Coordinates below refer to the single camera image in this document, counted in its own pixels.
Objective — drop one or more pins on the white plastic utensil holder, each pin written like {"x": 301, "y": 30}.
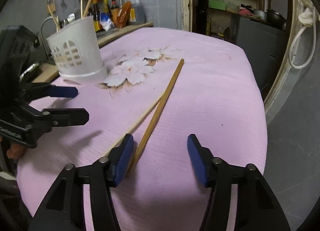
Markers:
{"x": 82, "y": 53}

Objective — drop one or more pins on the grey fridge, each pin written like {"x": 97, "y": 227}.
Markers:
{"x": 260, "y": 50}

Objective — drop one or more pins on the pink rag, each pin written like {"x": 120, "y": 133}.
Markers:
{"x": 246, "y": 11}

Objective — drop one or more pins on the pale wooden chopstick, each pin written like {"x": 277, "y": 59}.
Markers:
{"x": 81, "y": 9}

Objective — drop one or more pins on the metal spoon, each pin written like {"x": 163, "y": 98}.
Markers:
{"x": 70, "y": 17}

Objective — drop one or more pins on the foil tray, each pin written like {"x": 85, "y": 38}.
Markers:
{"x": 29, "y": 70}

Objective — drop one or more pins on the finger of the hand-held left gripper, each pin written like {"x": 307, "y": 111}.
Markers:
{"x": 67, "y": 117}
{"x": 62, "y": 91}

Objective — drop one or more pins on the wooden door frame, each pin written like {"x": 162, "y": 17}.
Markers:
{"x": 186, "y": 0}

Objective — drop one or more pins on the green box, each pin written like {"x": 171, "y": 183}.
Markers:
{"x": 217, "y": 5}

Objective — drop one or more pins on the small steel pot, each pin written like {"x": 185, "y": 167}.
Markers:
{"x": 259, "y": 13}

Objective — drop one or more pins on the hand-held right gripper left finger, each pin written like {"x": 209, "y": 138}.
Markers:
{"x": 123, "y": 158}

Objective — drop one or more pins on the large cooking oil bottle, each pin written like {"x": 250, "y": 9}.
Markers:
{"x": 134, "y": 5}

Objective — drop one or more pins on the dark metal pot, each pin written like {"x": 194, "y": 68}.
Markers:
{"x": 276, "y": 19}

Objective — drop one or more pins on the dark bamboo chopstick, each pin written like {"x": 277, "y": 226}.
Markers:
{"x": 162, "y": 103}

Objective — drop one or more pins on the pink flowered tablecloth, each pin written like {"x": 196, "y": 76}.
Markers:
{"x": 212, "y": 96}

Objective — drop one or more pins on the blue and white bag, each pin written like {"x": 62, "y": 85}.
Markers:
{"x": 107, "y": 22}

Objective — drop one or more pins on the light wooden chopstick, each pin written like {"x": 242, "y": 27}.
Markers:
{"x": 140, "y": 121}

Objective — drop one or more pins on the metal faucet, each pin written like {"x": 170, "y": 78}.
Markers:
{"x": 43, "y": 35}

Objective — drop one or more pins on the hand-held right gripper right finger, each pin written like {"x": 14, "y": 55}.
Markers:
{"x": 197, "y": 156}

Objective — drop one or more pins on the yellow cap sauce bottle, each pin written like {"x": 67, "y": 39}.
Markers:
{"x": 106, "y": 7}

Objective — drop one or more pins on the person's left hand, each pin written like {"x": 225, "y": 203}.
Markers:
{"x": 14, "y": 152}

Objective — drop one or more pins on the cream rubber gloves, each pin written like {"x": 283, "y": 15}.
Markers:
{"x": 307, "y": 17}

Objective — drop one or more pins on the thin yellow cap bottle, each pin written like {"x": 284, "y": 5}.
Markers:
{"x": 120, "y": 2}

